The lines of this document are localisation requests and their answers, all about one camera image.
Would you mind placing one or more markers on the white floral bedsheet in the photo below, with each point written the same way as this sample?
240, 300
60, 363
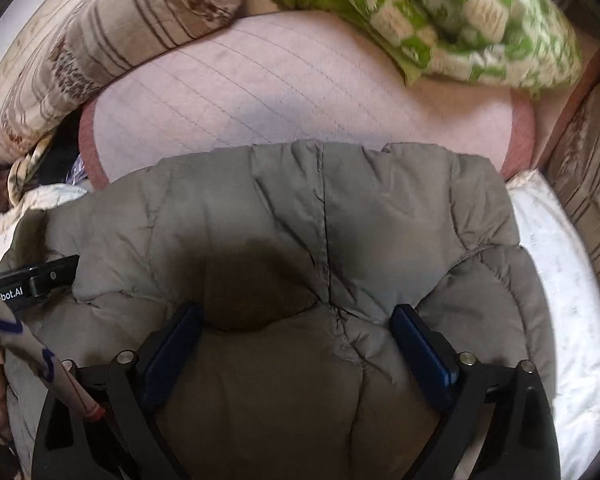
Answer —
555, 285

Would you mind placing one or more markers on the pink quilted mat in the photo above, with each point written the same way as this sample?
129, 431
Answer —
290, 85

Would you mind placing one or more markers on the grey hooded puffer jacket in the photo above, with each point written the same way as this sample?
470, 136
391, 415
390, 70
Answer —
260, 220

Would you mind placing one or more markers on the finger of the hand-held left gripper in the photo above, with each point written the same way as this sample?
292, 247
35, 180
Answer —
57, 275

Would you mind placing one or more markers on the striped floral sofa cushion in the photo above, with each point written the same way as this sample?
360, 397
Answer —
590, 170

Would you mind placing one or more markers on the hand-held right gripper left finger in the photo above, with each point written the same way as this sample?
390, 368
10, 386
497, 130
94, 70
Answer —
172, 355

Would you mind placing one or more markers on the striped floral beige pillow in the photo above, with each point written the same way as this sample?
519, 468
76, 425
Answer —
105, 25

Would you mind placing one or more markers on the white blue-printed garment strip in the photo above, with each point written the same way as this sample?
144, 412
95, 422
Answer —
30, 340

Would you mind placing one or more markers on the black cloth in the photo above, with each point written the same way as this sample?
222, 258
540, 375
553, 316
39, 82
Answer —
60, 160

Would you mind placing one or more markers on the cream patterned cloth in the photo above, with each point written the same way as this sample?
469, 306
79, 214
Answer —
35, 200

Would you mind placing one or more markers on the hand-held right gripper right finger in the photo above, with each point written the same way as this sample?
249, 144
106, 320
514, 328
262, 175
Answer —
422, 352

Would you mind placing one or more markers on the green patterned blanket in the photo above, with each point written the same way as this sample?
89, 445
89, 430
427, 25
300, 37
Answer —
430, 20

